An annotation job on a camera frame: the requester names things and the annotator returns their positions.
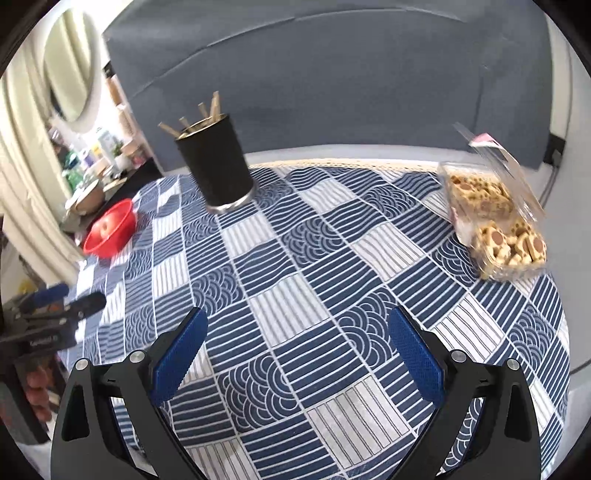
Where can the brown bowl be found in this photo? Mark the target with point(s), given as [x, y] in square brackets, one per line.
[90, 198]

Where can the clear plastic cookie container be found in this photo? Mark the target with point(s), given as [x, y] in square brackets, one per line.
[508, 244]

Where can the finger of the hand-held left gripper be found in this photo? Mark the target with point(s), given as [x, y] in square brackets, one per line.
[51, 294]
[85, 305]

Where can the blue white patterned tablecloth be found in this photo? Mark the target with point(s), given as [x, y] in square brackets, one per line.
[323, 286]

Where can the black utensil holder cup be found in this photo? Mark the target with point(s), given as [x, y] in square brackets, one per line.
[217, 166]

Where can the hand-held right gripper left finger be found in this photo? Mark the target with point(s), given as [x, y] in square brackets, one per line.
[180, 355]

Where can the red plastic bowl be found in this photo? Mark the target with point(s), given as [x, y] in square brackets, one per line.
[115, 240]

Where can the grey sofa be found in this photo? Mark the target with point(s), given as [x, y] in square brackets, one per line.
[323, 69]

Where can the green white carton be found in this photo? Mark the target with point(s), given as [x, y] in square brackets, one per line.
[107, 145]

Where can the black side counter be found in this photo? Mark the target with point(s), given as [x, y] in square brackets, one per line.
[145, 173]

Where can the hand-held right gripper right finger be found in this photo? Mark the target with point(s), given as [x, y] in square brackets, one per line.
[413, 355]

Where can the wall outlet with plug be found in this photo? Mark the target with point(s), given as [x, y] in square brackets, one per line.
[556, 152]

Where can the red apple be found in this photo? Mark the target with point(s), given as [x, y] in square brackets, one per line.
[107, 227]

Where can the cream curtain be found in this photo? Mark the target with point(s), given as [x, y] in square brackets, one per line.
[27, 184]

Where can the small potted plant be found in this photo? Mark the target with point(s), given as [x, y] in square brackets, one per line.
[120, 154]

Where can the round wall mirror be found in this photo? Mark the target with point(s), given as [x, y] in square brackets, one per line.
[74, 69]

